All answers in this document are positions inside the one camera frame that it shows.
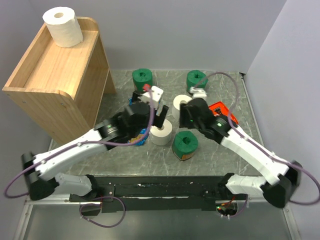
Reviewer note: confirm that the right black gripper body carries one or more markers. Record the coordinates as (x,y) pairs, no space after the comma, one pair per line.
(186,113)

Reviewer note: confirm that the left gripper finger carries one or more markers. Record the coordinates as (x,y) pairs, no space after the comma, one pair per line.
(158,120)
(136,96)

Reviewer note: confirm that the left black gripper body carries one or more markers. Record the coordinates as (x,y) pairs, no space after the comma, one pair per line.
(152,110)

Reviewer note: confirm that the white paper towel roll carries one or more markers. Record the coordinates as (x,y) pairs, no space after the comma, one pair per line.
(178,100)
(63,26)
(161,136)

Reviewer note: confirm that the green roll front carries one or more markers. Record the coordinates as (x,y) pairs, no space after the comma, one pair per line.
(184,145)

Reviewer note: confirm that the green roll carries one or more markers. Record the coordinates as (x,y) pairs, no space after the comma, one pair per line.
(184,145)
(141,77)
(192,78)

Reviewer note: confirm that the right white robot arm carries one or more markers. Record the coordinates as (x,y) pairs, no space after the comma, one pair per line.
(277,181)

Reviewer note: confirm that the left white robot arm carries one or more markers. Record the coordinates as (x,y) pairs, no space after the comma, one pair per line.
(44,172)

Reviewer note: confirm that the wooden shelf unit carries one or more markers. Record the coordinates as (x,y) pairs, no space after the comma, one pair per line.
(61,89)

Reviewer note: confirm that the blue Lays chips bag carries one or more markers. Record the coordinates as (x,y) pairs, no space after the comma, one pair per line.
(138,117)

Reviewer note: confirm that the orange razor package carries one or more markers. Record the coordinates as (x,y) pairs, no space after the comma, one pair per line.
(219,113)

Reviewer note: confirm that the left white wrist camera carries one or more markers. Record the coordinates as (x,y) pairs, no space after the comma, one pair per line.
(154,96)

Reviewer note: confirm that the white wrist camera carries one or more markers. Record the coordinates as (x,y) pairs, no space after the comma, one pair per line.
(154,96)
(198,93)

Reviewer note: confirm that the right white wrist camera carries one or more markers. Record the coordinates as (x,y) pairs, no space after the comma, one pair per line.
(198,93)

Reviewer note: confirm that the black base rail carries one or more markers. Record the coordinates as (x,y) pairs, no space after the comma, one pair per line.
(150,193)

